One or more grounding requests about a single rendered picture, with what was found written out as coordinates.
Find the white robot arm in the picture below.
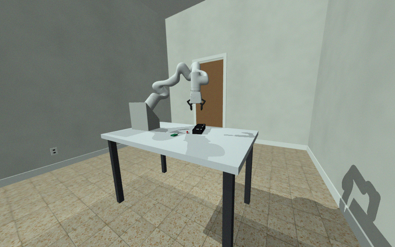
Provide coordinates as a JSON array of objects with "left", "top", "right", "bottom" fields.
[{"left": 145, "top": 62, "right": 209, "bottom": 110}]

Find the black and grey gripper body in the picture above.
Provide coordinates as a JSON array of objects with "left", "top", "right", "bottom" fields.
[{"left": 190, "top": 91, "right": 202, "bottom": 104}]

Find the black rack of bins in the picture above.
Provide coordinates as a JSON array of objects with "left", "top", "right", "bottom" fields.
[{"left": 192, "top": 124, "right": 205, "bottom": 134}]

